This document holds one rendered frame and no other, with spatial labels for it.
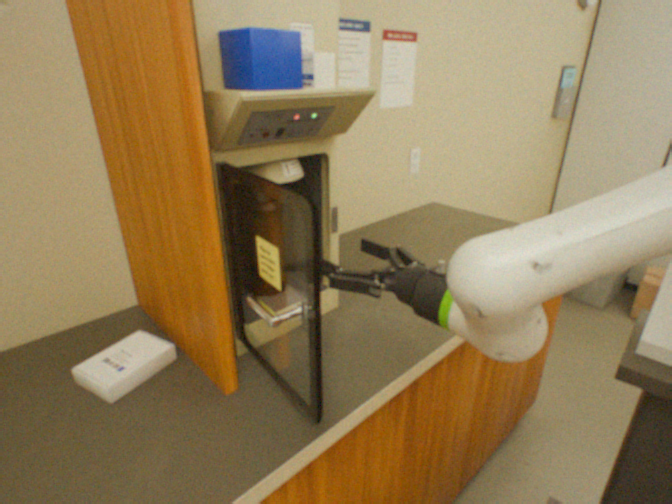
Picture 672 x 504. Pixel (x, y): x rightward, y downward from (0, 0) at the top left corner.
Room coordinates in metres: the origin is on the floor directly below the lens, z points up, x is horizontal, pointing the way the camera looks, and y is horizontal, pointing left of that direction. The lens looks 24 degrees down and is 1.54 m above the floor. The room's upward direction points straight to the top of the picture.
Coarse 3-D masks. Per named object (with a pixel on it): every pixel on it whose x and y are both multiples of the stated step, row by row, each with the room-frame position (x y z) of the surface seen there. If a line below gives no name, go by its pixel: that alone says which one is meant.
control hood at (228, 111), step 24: (216, 96) 0.73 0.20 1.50; (240, 96) 0.68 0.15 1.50; (264, 96) 0.71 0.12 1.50; (288, 96) 0.74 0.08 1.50; (312, 96) 0.78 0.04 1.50; (336, 96) 0.82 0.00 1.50; (360, 96) 0.87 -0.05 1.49; (216, 120) 0.74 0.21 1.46; (240, 120) 0.71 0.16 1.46; (336, 120) 0.89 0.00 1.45; (216, 144) 0.74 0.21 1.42
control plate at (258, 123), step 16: (256, 112) 0.72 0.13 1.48; (272, 112) 0.74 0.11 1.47; (288, 112) 0.77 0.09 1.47; (304, 112) 0.80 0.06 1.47; (320, 112) 0.83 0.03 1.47; (256, 128) 0.75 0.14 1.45; (272, 128) 0.78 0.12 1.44; (288, 128) 0.81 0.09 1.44; (304, 128) 0.84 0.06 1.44; (320, 128) 0.87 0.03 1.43; (240, 144) 0.76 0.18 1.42
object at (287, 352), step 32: (256, 192) 0.63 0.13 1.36; (288, 192) 0.55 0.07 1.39; (256, 224) 0.64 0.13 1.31; (288, 224) 0.56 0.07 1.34; (256, 256) 0.65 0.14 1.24; (288, 256) 0.56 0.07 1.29; (256, 288) 0.66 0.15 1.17; (288, 288) 0.56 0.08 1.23; (256, 320) 0.67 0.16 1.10; (288, 320) 0.57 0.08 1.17; (256, 352) 0.68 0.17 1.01; (288, 352) 0.57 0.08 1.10; (288, 384) 0.58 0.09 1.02; (320, 416) 0.51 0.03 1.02
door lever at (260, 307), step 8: (248, 296) 0.57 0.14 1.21; (256, 296) 0.58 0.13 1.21; (256, 304) 0.55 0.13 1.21; (264, 304) 0.55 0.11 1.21; (296, 304) 0.54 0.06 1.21; (256, 312) 0.55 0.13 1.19; (264, 312) 0.53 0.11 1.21; (272, 312) 0.53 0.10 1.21; (288, 312) 0.53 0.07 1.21; (296, 312) 0.53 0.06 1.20; (272, 320) 0.51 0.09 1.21; (280, 320) 0.51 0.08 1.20
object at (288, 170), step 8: (280, 160) 0.90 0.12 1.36; (288, 160) 0.91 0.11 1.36; (296, 160) 0.94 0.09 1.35; (248, 168) 0.88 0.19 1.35; (256, 168) 0.88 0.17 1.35; (264, 168) 0.88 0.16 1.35; (272, 168) 0.88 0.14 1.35; (280, 168) 0.89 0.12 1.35; (288, 168) 0.90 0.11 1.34; (296, 168) 0.92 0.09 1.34; (264, 176) 0.87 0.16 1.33; (272, 176) 0.88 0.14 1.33; (280, 176) 0.88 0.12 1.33; (288, 176) 0.89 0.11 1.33; (296, 176) 0.91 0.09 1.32
